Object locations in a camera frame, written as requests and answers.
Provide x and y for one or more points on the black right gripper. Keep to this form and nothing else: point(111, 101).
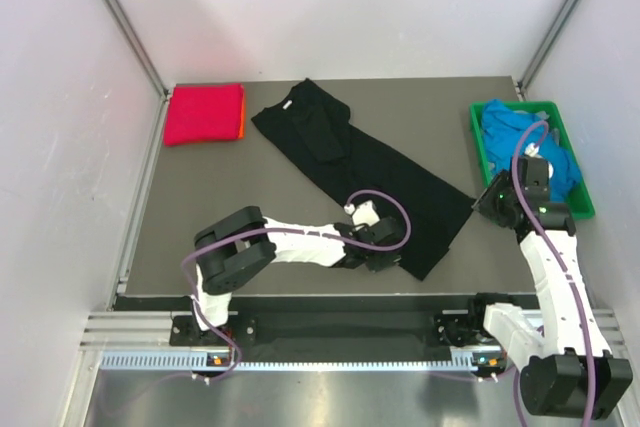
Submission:
point(484, 203)

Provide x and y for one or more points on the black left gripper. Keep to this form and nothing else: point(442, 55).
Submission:
point(388, 259)

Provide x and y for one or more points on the black t-shirt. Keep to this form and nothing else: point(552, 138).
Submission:
point(313, 130)

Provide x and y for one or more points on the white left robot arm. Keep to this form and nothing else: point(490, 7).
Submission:
point(234, 250)

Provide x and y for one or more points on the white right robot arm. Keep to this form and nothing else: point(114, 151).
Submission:
point(566, 367)

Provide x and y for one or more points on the blue t-shirt in bin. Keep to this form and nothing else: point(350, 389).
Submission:
point(505, 132)

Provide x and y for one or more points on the green plastic bin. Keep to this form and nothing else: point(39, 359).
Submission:
point(580, 197)

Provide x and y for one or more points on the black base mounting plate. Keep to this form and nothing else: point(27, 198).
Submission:
point(385, 329)

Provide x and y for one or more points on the folded orange t-shirt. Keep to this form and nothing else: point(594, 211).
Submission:
point(242, 125)

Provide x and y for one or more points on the folded pink t-shirt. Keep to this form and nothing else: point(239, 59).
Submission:
point(203, 113)

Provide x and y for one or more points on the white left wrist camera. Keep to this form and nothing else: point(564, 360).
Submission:
point(363, 214)

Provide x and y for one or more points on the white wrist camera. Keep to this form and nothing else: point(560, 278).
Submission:
point(363, 214)
point(533, 151)

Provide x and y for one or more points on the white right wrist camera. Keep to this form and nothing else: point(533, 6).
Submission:
point(533, 151)

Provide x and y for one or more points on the aluminium frame rail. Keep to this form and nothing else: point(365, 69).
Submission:
point(130, 330)

